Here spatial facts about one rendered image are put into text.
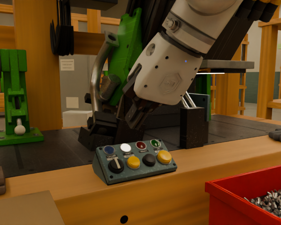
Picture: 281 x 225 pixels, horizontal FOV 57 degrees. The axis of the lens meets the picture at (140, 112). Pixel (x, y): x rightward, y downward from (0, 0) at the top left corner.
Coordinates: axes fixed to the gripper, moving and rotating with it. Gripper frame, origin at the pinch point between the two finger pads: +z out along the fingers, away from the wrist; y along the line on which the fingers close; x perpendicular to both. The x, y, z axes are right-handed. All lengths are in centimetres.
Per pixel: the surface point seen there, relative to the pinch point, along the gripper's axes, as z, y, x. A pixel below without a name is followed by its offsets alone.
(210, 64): -12.2, 18.6, 8.1
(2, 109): 431, 111, 565
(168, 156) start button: 4.8, 8.6, -5.1
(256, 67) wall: 53, 937, 569
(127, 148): 7.4, 1.9, -0.9
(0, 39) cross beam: 23, -14, 68
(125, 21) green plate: -7.5, 10.0, 35.7
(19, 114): 26.3, -10.0, 30.1
